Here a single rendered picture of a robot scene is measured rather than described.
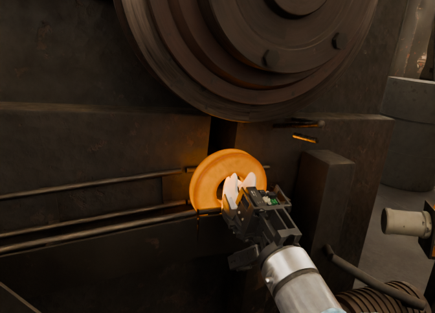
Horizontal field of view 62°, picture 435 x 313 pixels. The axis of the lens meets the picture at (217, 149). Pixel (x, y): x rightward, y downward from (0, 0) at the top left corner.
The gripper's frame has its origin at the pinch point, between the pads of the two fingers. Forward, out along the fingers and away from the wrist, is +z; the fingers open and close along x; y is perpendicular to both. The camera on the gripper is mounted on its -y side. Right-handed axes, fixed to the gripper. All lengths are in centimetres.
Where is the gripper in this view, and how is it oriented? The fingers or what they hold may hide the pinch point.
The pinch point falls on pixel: (230, 184)
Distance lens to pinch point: 71.3
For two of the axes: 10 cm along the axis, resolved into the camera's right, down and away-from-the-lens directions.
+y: 2.3, -8.1, -5.4
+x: -9.2, 0.1, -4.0
